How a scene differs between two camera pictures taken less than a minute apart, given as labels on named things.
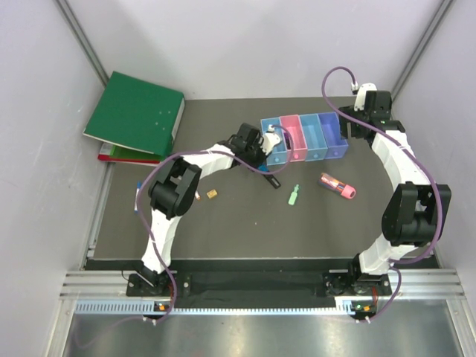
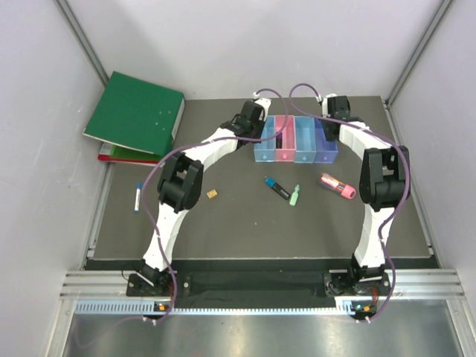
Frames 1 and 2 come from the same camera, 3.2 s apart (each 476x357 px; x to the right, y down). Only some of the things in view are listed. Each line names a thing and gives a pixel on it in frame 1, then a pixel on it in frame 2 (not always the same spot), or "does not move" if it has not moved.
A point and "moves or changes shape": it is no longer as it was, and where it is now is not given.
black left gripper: (262, 155) → (261, 123)
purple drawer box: (337, 146) moves or changes shape
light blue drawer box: (279, 155) moves or changes shape
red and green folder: (111, 152) does not move
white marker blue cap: (139, 184) does not move
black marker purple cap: (286, 135) moves or changes shape
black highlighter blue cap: (263, 167) → (276, 187)
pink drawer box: (292, 125) moves or changes shape
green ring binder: (138, 114) does not move
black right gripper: (354, 132) → (329, 137)
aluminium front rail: (415, 283) does not move
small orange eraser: (211, 193) does not move
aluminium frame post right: (438, 18) does not move
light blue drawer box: (317, 148) moves or changes shape
